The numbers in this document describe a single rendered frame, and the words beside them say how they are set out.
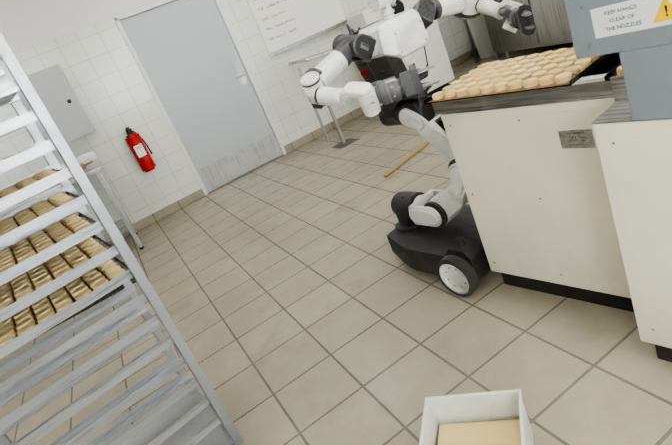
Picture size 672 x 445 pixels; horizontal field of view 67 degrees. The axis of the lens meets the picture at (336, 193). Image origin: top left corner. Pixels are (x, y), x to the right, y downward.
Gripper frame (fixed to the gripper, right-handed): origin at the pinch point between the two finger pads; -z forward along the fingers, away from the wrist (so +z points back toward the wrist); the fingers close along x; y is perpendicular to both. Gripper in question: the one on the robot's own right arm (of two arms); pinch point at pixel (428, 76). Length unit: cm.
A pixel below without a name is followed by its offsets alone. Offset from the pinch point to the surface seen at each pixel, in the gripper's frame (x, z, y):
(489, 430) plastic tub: -97, 17, -64
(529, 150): -35.7, -24.8, -8.0
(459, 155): -37.2, -2.4, 14.4
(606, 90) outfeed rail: -17, -46, -28
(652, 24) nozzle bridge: 4, -48, -59
